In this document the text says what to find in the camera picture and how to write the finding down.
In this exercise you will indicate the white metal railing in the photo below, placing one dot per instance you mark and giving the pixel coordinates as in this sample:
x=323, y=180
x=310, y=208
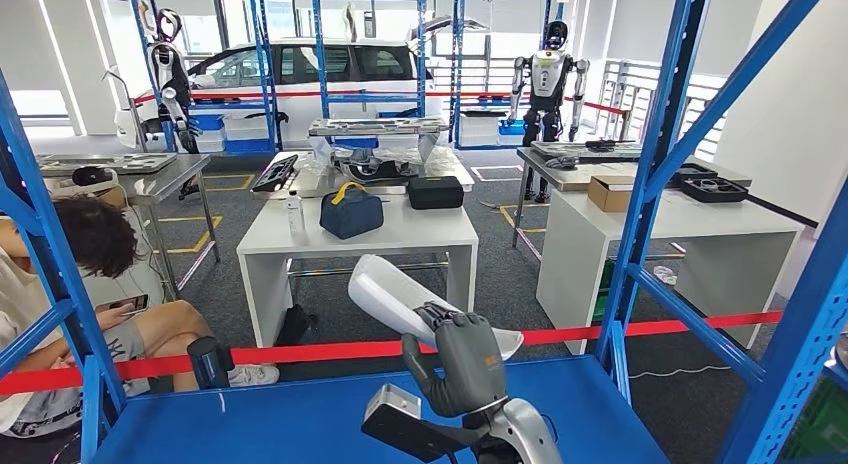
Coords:
x=696, y=110

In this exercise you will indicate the black smartphone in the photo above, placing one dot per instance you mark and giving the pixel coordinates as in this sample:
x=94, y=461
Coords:
x=129, y=304

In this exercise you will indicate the green plastic crate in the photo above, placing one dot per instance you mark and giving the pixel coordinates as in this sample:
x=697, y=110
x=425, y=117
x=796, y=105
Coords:
x=603, y=302
x=821, y=421

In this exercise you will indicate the black hard case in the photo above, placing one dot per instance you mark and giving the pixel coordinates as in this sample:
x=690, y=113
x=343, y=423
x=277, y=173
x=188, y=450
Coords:
x=435, y=192

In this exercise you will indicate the blue storage bin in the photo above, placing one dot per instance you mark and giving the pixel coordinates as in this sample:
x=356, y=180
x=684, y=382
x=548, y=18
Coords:
x=208, y=123
x=511, y=127

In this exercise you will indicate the black slotted tray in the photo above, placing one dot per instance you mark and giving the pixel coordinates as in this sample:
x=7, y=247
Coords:
x=275, y=173

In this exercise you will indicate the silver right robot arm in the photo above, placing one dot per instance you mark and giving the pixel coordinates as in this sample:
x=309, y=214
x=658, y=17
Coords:
x=530, y=434

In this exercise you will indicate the black parts tray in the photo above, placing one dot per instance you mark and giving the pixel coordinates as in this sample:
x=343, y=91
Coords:
x=692, y=171
x=714, y=190

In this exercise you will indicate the white car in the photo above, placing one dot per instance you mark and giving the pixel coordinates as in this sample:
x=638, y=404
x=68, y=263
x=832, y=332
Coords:
x=295, y=116

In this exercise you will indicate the red barrier belt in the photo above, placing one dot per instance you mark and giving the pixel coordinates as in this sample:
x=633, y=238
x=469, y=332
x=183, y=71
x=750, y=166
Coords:
x=358, y=93
x=318, y=352

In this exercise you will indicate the silver metal car panel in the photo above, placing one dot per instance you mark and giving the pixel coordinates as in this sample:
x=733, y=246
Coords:
x=378, y=126

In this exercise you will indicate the white table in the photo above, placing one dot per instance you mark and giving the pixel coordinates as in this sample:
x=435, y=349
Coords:
x=411, y=226
x=696, y=222

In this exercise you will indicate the white storage box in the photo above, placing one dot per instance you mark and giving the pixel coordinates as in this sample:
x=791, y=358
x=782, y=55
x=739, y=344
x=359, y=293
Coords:
x=479, y=130

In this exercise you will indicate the cardboard box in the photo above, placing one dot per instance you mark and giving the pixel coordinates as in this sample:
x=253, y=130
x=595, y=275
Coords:
x=609, y=194
x=116, y=197

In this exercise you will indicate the person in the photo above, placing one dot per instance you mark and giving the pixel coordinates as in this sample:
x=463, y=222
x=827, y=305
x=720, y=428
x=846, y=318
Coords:
x=99, y=236

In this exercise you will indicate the white storage bin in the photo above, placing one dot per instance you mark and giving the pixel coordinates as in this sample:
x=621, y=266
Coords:
x=210, y=142

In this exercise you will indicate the black barrier post head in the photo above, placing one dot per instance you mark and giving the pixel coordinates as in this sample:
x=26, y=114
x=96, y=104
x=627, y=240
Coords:
x=208, y=363

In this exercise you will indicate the white black humanoid robot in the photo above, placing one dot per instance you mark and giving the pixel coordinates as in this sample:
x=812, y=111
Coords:
x=166, y=67
x=546, y=73

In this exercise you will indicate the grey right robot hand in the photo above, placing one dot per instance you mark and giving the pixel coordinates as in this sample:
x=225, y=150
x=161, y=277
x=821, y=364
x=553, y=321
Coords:
x=464, y=368

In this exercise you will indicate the white curved plastic part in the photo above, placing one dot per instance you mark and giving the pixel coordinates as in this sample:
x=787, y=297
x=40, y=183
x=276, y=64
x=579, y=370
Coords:
x=384, y=295

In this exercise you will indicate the plastic covered steel table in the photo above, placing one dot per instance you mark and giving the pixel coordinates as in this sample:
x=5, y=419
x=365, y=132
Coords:
x=311, y=179

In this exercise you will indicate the black bag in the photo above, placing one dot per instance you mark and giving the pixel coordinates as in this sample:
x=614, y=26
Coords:
x=295, y=325

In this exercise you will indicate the black car part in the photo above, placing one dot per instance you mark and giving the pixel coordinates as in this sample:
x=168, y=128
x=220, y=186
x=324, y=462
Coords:
x=378, y=169

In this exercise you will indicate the clear plastic bottle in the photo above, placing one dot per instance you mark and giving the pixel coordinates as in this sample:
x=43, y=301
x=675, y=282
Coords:
x=295, y=216

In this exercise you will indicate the clear plastic bag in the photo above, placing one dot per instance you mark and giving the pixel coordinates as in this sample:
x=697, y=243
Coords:
x=664, y=274

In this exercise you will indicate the white black headset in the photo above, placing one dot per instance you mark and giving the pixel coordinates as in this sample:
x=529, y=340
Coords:
x=93, y=176

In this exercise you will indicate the grey metal panel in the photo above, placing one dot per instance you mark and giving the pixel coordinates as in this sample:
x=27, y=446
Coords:
x=563, y=148
x=132, y=163

